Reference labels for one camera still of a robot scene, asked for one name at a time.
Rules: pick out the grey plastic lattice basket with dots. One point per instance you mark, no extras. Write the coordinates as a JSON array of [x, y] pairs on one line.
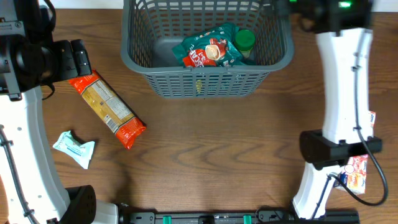
[[151, 29]]

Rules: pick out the small teal white sachet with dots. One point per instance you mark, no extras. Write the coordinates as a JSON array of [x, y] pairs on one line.
[[81, 153]]

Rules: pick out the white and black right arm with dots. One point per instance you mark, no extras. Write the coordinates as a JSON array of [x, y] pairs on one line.
[[344, 36]]

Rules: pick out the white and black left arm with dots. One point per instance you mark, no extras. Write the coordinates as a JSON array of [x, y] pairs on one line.
[[31, 59]]

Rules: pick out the green lidded seasoning jar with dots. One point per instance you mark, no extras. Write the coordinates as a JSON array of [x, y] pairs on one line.
[[244, 42]]

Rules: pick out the orange spaghetti packet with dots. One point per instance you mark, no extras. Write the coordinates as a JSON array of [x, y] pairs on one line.
[[106, 103]]

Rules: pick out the green Nescafe coffee bag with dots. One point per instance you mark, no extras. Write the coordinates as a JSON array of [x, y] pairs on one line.
[[211, 48]]

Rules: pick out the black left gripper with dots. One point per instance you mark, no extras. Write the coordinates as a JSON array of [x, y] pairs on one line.
[[67, 67]]

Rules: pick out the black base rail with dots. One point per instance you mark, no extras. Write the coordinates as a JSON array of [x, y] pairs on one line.
[[264, 216]]

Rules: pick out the multicolour tissue pack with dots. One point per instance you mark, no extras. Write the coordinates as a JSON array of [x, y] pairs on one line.
[[354, 174]]

